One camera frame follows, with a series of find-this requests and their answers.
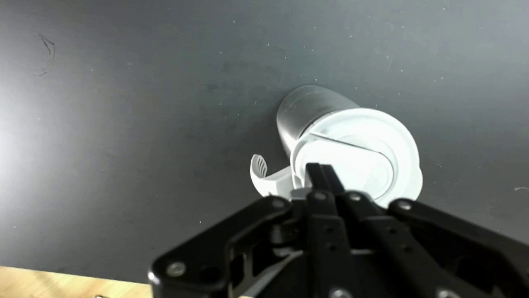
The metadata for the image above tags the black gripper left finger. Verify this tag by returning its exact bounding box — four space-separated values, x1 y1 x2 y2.
147 161 355 298

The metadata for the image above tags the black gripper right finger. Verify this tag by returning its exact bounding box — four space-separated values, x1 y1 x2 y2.
319 163 529 298

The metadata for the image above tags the stainless steel flask with lid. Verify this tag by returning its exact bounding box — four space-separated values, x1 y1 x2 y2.
248 84 424 211

